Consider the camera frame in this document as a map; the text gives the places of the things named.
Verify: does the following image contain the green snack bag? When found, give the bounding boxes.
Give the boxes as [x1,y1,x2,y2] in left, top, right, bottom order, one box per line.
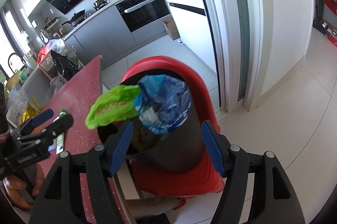
[85,85,140,129]

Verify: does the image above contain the blue white plastic bag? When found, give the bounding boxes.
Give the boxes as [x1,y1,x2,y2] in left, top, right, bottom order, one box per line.
[133,74,192,135]

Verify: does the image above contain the black kitchen faucet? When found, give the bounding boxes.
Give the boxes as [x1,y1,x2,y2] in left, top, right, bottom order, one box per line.
[7,53,25,74]

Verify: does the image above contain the black trash bin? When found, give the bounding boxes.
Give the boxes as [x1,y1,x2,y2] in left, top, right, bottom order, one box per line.
[96,69,209,174]

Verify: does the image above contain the person's hand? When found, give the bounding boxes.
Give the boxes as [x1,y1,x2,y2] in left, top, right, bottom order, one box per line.
[3,164,45,209]

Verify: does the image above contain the gold foil bag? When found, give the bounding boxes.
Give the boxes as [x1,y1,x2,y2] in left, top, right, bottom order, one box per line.
[19,98,42,124]

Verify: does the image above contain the clear plastic bag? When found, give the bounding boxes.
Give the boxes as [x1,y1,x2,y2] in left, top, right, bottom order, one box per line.
[7,86,29,123]

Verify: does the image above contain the green white toothpaste tube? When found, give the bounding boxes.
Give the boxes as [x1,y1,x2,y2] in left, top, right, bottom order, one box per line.
[54,109,67,154]

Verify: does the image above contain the red plastic stool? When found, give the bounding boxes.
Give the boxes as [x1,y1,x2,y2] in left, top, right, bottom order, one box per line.
[122,56,225,198]

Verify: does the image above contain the black garbage bag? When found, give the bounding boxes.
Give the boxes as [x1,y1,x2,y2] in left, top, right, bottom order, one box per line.
[50,50,79,81]

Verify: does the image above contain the black wok on stove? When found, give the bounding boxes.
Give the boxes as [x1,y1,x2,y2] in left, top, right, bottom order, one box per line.
[62,10,86,27]

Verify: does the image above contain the grey lower cabinets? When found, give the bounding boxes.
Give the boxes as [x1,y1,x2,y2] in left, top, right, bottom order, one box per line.
[64,5,171,69]

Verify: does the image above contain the steel pot on stove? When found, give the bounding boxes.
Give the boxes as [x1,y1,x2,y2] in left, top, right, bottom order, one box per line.
[94,0,108,11]

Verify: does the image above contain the cardboard box on floor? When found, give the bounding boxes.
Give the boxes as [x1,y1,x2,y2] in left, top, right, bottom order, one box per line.
[162,17,180,40]

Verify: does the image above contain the black built-in oven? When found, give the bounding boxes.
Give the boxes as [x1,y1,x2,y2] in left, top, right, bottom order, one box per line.
[116,0,170,32]

